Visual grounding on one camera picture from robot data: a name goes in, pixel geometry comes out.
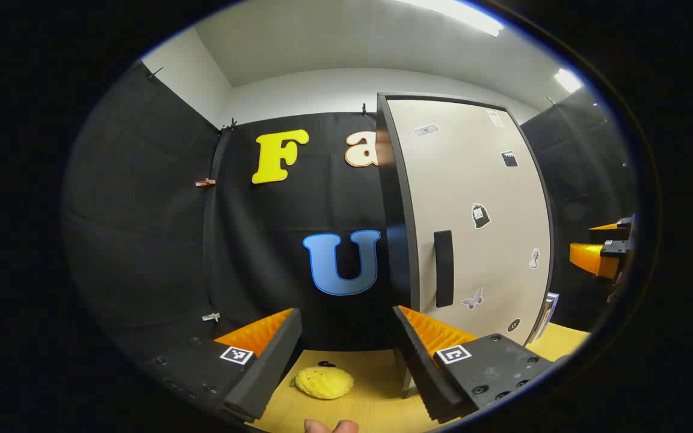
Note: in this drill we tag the small black object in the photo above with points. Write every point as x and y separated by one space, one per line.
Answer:
325 363

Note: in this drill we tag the white clip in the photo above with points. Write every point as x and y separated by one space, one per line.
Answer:
211 316

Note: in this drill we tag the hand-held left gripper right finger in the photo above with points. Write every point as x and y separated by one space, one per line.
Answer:
421 373

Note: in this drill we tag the pink clip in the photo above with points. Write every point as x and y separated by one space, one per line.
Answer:
205 182

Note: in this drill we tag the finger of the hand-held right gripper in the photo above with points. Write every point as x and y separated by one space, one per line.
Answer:
614 227
593 257

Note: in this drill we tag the yellow lemon plush toy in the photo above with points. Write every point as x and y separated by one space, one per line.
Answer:
324 383

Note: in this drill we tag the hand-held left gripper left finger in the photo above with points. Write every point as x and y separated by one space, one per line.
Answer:
265 373

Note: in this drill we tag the small ceiling light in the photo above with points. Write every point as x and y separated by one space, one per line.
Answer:
568 80

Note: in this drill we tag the white spine book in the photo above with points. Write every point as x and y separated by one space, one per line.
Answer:
540 325

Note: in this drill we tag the black backdrop cloth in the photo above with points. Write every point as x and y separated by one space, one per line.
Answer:
142 240

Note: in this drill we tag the lavender spine book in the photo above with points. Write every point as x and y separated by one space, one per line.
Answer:
553 304

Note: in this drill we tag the dark grey cabinet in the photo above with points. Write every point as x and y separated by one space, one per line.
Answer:
397 240

